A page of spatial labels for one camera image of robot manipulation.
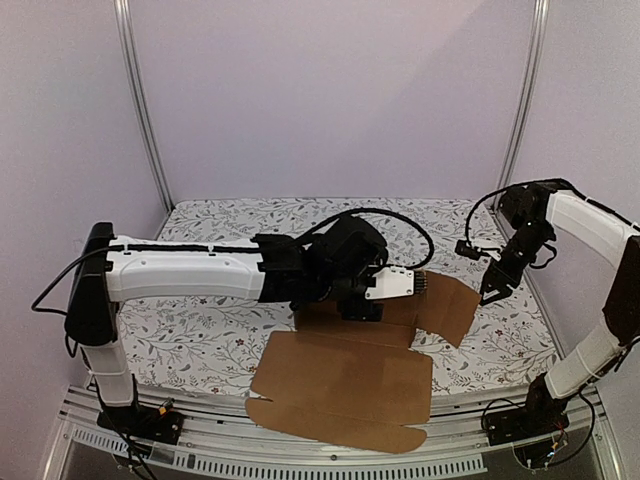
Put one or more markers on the right aluminium frame post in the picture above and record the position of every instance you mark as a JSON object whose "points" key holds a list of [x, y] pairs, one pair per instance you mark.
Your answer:
{"points": [[527, 89]]}

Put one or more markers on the floral patterned table mat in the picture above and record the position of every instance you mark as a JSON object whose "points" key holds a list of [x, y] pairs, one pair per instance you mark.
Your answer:
{"points": [[214, 344]]}

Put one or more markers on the aluminium frame post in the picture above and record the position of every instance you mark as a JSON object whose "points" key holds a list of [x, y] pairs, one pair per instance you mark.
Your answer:
{"points": [[133, 72], [527, 89]]}

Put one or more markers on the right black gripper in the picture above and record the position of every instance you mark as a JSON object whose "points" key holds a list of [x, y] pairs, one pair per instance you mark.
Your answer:
{"points": [[503, 270]]}

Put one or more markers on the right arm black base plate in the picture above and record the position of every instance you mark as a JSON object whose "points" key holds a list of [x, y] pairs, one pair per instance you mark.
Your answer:
{"points": [[516, 424]]}

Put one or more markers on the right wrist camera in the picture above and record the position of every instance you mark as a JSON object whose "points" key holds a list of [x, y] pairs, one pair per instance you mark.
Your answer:
{"points": [[475, 250]]}

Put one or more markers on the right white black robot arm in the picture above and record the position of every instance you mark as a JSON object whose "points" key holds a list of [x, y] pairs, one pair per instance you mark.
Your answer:
{"points": [[606, 289]]}

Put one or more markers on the left aluminium frame post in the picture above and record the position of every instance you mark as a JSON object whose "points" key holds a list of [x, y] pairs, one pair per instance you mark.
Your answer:
{"points": [[133, 72]]}

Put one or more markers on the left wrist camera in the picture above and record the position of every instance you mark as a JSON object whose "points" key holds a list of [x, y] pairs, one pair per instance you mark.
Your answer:
{"points": [[395, 282]]}

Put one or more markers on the aluminium front rail base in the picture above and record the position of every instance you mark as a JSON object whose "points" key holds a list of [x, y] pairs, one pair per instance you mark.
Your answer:
{"points": [[219, 441]]}

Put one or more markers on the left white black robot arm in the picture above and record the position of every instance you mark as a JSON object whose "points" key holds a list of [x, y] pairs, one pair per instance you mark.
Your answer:
{"points": [[112, 270]]}

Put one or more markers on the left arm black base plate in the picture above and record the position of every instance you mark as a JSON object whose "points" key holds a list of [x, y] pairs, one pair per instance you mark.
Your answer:
{"points": [[143, 422]]}

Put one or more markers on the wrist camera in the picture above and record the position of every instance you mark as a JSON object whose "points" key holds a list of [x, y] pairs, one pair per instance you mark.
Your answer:
{"points": [[475, 250], [395, 282]]}

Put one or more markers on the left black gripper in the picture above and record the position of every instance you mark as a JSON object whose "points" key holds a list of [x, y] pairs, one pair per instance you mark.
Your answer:
{"points": [[366, 312]]}

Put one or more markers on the brown cardboard box sheet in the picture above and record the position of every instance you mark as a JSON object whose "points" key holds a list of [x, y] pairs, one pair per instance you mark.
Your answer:
{"points": [[359, 384]]}

